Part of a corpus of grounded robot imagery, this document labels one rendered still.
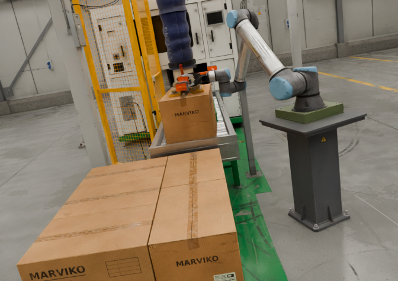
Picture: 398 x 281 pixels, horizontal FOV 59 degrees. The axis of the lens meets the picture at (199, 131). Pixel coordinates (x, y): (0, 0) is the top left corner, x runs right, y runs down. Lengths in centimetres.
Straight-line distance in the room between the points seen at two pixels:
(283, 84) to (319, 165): 61
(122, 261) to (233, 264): 49
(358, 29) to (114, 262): 1180
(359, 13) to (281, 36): 256
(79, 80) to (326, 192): 237
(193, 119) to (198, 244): 134
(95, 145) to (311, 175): 212
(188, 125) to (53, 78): 971
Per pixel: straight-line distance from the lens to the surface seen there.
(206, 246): 163
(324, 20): 1235
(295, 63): 566
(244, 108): 327
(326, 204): 260
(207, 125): 275
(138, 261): 169
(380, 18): 1314
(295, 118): 235
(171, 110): 275
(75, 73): 353
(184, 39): 291
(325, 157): 246
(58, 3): 356
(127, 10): 344
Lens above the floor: 138
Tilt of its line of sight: 15 degrees down
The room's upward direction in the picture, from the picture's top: 10 degrees counter-clockwise
